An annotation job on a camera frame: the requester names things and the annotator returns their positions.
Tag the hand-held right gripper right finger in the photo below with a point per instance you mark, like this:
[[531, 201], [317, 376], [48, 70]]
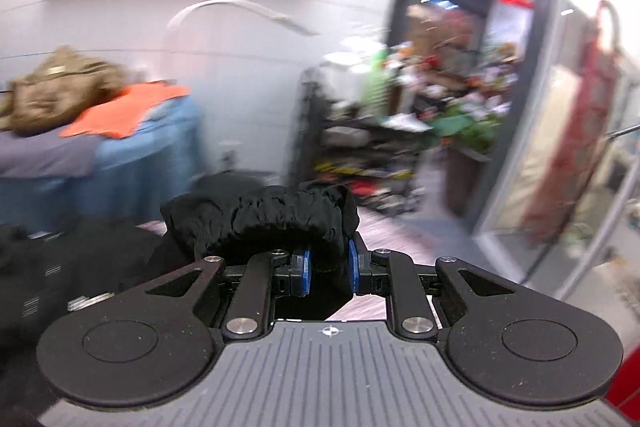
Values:
[[353, 268]]

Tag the pile of colourful goods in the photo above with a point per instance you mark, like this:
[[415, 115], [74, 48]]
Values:
[[450, 72]]

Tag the black jacket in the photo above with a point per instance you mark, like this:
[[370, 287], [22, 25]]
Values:
[[260, 212]]

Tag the red object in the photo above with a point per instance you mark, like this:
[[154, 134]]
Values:
[[626, 389]]

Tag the olive green jacket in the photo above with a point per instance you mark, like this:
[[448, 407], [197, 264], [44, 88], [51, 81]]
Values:
[[60, 82]]

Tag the glass door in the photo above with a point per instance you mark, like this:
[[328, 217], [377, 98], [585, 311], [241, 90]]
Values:
[[545, 147]]

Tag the orange paper card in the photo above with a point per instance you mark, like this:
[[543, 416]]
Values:
[[125, 109]]

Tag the red hanging garment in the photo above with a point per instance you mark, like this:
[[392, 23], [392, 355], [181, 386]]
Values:
[[582, 117]]

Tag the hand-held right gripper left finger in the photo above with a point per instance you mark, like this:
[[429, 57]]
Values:
[[302, 271]]

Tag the blue bed with grey sheet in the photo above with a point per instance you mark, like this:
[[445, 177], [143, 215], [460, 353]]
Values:
[[130, 177]]

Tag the black storage rack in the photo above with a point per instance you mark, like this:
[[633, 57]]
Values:
[[350, 132]]

